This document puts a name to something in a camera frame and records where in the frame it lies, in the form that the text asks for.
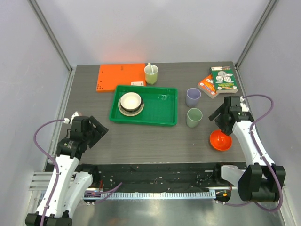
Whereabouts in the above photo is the green coin book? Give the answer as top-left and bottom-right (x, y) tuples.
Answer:
(210, 65), (238, 94)

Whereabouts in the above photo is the orange notebook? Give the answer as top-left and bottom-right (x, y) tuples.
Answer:
(96, 64), (146, 93)

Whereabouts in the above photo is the cream plate with black mark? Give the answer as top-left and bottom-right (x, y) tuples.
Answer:
(118, 101), (144, 117)

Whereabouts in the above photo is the white spoon in mug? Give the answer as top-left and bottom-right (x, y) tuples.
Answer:
(148, 63), (155, 74)

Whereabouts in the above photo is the orange small book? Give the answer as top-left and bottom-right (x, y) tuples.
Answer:
(198, 75), (218, 99)

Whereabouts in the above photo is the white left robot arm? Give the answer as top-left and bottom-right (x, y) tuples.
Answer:
(25, 112), (108, 226)

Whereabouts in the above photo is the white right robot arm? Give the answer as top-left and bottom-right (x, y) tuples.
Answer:
(209, 96), (286, 205)

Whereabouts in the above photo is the green plastic bin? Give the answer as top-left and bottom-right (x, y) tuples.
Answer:
(109, 85), (178, 127)

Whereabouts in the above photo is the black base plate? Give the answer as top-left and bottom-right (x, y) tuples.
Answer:
(95, 163), (230, 188)

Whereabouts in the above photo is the orange bowl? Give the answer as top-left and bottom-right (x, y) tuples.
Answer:
(209, 130), (233, 151)

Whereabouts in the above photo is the dark brown bowl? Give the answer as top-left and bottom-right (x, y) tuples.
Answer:
(120, 96), (142, 112)

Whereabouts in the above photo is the lavender cup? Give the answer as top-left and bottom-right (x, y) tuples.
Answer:
(185, 88), (201, 107)

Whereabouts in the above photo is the white bowl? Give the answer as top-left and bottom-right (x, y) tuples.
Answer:
(120, 92), (142, 109)

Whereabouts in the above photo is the olive green mug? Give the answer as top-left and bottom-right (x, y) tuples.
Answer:
(144, 65), (158, 85)

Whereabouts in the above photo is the light green cup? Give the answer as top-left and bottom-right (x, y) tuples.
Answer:
(186, 108), (203, 128)

